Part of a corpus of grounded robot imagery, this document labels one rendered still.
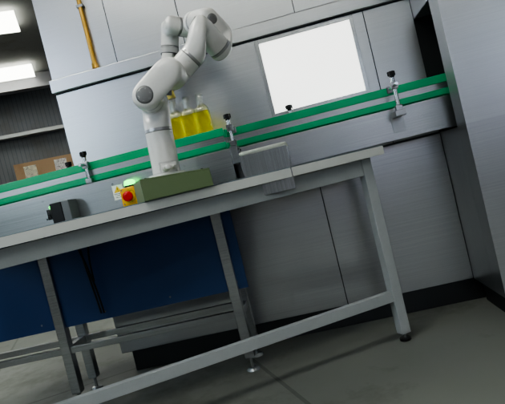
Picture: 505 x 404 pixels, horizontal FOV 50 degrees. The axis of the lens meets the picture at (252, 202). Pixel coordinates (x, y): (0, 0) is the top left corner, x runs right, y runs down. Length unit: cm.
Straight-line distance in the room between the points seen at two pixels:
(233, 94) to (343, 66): 49
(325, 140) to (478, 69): 61
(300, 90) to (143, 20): 77
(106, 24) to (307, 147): 109
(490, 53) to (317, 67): 70
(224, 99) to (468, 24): 101
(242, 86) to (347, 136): 53
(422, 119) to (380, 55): 39
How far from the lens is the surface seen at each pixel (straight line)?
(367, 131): 218
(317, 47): 241
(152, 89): 179
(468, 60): 212
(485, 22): 216
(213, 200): 185
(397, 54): 246
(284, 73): 239
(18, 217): 238
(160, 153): 184
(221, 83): 240
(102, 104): 257
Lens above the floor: 72
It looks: 2 degrees down
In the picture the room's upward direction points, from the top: 14 degrees counter-clockwise
